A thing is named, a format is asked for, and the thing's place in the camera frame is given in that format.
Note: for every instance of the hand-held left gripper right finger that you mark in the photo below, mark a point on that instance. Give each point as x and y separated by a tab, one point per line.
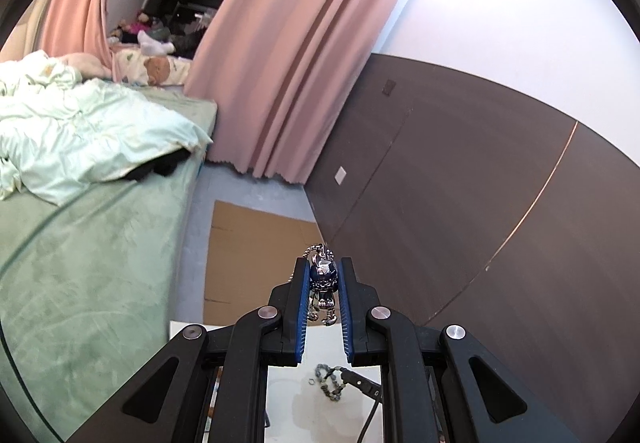
346	318

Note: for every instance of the beige headboard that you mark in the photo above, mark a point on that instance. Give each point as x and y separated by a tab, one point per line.
20	35

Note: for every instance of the flat brown cardboard sheet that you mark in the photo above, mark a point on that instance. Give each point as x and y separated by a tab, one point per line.
250	263

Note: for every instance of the white wall socket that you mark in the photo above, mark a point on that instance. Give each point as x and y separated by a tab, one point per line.
340	175

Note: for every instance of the dark wall switch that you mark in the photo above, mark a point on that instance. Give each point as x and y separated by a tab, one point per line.
388	87

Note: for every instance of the pink pillow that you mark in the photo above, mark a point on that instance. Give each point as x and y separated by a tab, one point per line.
85	64

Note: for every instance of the pale green duvet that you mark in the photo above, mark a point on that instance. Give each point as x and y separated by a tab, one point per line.
75	138

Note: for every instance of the pile of plush toys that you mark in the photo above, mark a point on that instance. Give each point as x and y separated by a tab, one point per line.
132	25

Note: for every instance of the black cloth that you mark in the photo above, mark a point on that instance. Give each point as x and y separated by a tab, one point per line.
160	165

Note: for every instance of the white sock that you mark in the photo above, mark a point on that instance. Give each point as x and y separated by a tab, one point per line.
152	43

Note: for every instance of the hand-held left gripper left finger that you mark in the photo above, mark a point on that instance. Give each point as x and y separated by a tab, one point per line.
301	318

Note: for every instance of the wide pink curtain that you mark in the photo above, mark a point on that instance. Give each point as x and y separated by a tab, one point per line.
280	48

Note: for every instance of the bed with green sheet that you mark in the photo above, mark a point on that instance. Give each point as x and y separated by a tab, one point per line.
100	273

